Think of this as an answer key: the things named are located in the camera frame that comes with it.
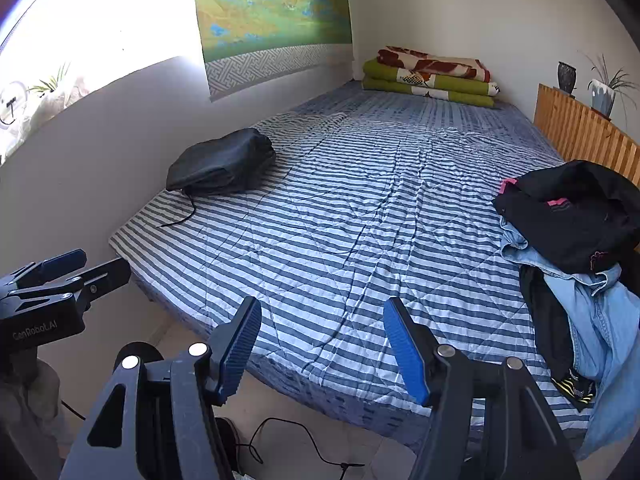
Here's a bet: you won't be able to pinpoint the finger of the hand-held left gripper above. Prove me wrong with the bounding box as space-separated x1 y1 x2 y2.
20 249 88 286
66 256 132 307

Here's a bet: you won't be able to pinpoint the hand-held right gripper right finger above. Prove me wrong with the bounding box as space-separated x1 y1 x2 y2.
382 297 583 480

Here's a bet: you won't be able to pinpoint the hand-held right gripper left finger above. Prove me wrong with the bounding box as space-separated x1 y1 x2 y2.
60 296 263 480

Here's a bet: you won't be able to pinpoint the grey pants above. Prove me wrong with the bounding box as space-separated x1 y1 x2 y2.
166 128 276 196

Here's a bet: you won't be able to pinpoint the dark folded pants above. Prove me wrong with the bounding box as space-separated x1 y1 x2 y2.
220 157 277 196

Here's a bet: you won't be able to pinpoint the person's left hand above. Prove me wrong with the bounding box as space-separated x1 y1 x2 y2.
0 359 64 461

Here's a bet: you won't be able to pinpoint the striped bed quilt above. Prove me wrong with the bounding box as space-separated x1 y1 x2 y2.
107 80 596 453

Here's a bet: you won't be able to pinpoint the black garment with yellow stripes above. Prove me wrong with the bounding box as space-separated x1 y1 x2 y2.
519 264 598 413

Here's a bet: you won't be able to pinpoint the window sill plant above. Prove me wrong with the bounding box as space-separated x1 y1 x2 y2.
27 62 73 96

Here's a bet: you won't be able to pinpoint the light blue denim garment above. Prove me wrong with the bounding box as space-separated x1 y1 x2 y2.
500 220 640 463

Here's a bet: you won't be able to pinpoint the black garment with pink print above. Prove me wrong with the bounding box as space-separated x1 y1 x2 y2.
492 160 640 276

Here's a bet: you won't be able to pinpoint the folded green red blanket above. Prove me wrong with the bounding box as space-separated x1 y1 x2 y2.
361 46 502 110

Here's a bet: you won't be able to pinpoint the wooden slatted headboard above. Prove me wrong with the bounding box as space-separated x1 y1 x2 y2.
532 82 640 256

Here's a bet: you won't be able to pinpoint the dark vase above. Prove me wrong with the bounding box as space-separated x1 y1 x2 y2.
556 61 578 98

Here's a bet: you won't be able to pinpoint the potted plant in pale pot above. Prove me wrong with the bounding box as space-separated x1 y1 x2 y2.
575 50 638 121

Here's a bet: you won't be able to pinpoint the black floor cable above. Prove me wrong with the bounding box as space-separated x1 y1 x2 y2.
235 417 366 472

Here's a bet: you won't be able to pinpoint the wall poster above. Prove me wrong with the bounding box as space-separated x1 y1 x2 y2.
190 0 356 103

